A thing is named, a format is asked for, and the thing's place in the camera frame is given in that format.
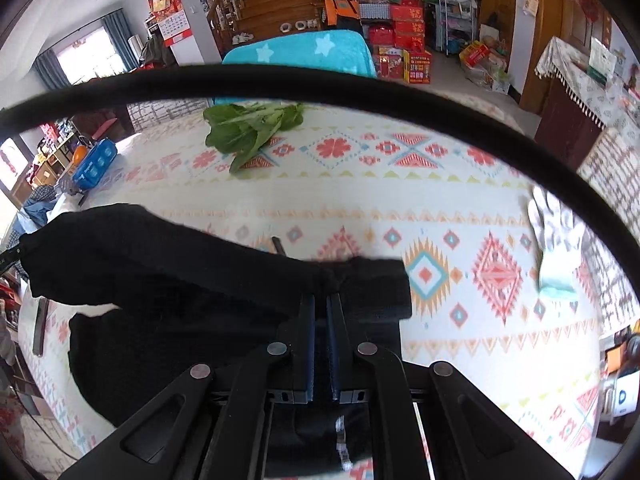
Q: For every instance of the orange fruit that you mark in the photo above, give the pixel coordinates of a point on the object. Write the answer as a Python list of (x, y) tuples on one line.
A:
[(79, 154)]

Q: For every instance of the black pants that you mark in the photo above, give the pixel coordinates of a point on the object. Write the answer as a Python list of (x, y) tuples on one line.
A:
[(176, 297)]

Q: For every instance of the red wall calendar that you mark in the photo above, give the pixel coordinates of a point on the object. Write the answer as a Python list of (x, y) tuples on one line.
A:
[(171, 20)]

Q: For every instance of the green leafy vegetable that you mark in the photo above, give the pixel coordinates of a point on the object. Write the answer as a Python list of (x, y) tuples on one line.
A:
[(242, 130)]

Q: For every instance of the blue tissue pack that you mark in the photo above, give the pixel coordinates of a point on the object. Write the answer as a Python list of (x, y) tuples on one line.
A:
[(92, 168)]

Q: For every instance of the white work glove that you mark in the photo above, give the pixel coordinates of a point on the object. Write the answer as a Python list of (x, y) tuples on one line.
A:
[(558, 234)]

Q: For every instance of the turquoise star chair cover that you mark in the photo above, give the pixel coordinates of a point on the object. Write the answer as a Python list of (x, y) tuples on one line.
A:
[(336, 50)]

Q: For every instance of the white grey patterned chair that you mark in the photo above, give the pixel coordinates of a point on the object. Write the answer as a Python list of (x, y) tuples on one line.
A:
[(145, 115)]

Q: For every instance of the side table with lace cloth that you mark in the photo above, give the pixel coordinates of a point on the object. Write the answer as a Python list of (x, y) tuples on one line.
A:
[(577, 108)]

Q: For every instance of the patterned tablecloth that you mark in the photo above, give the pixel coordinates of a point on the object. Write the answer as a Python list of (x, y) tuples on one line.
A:
[(345, 184)]

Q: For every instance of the black smartphone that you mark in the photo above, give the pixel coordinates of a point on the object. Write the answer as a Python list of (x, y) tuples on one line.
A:
[(40, 326)]

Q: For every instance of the blue clothes pile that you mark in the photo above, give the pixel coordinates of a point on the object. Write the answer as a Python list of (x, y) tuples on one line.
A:
[(33, 214)]

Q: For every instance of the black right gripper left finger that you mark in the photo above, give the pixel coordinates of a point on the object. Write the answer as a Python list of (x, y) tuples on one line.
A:
[(198, 429)]

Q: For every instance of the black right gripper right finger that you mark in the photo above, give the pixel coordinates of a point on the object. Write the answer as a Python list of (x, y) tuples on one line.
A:
[(428, 422)]

